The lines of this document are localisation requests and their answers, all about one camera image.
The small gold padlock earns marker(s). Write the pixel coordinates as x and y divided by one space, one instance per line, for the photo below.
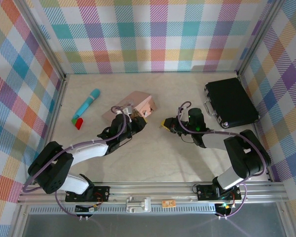
137 114

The pink tin box cartoon couple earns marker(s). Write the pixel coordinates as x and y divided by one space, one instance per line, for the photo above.
135 98

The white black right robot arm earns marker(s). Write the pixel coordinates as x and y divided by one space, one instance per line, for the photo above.
246 153

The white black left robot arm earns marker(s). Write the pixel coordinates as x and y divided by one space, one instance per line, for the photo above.
88 150

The teal blue cylinder tube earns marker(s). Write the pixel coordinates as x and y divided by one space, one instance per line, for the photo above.
87 103

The red green toy block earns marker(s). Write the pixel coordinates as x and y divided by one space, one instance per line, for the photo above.
79 123

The orange sticker label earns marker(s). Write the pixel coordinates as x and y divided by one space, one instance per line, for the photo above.
168 204

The slotted metal strip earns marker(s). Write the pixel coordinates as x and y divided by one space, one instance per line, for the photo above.
113 209

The small black power module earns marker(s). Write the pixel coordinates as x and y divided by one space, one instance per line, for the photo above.
224 208
86 209

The grey metal sheet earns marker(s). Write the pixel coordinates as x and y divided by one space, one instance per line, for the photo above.
153 225

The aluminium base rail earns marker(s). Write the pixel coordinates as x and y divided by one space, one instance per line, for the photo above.
153 191

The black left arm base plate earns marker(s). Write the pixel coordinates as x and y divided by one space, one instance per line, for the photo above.
101 192

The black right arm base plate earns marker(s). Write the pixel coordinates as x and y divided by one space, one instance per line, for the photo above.
204 192

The white latch bracket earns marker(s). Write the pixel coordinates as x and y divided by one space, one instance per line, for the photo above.
138 205

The aluminium frame post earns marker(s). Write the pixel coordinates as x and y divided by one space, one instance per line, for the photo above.
43 39
257 37

